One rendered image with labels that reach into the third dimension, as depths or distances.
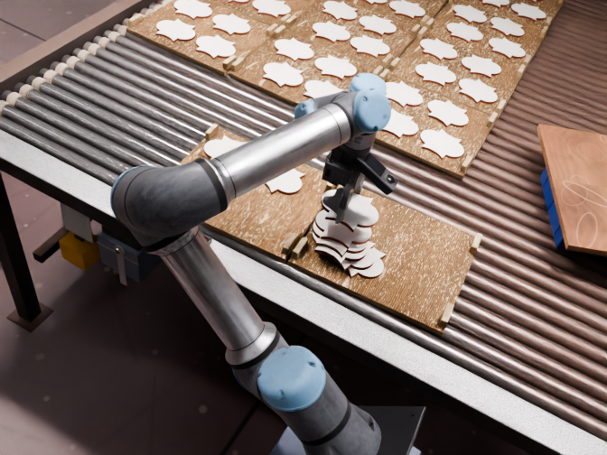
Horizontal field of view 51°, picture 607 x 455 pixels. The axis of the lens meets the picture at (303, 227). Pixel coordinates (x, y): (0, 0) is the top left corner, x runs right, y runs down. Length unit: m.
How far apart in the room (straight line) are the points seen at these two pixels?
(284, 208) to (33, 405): 1.22
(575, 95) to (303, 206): 1.22
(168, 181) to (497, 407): 0.89
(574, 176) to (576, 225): 0.20
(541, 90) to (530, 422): 1.35
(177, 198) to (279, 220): 0.70
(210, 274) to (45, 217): 1.90
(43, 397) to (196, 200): 1.59
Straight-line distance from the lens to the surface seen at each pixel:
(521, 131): 2.26
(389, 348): 1.51
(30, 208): 3.07
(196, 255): 1.16
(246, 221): 1.66
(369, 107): 1.14
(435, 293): 1.61
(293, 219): 1.68
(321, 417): 1.18
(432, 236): 1.74
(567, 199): 1.86
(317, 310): 1.53
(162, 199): 1.02
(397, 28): 2.57
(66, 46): 2.28
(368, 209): 1.54
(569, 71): 2.69
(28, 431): 2.44
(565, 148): 2.04
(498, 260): 1.78
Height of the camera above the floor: 2.15
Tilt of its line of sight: 47 degrees down
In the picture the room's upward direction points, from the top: 11 degrees clockwise
